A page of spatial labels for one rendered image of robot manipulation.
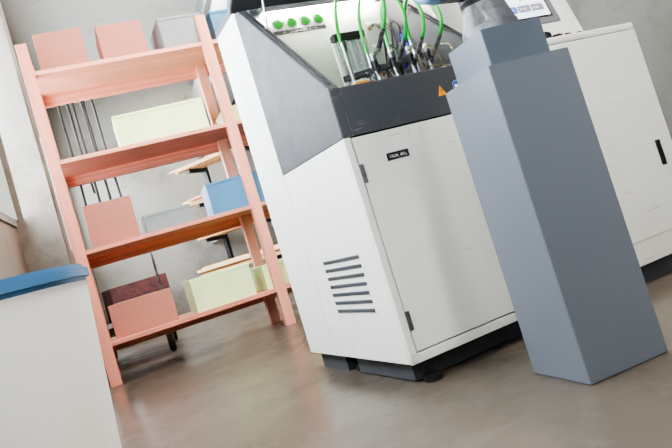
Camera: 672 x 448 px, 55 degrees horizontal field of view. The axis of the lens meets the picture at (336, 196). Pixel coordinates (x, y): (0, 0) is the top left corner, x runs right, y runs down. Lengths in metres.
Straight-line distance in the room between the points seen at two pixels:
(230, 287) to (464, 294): 2.64
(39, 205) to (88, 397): 3.50
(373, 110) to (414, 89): 0.18
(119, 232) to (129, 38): 1.35
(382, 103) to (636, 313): 0.96
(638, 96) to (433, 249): 1.14
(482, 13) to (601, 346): 0.88
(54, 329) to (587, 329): 1.19
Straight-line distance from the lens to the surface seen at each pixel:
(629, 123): 2.75
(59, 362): 1.42
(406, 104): 2.14
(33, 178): 4.92
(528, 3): 3.00
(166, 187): 10.06
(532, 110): 1.68
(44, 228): 4.87
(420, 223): 2.07
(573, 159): 1.71
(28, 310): 1.39
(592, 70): 2.70
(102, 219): 4.55
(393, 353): 2.12
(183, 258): 9.96
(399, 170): 2.07
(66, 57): 4.81
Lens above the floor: 0.52
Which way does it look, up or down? 3 degrees up
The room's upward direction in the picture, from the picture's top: 17 degrees counter-clockwise
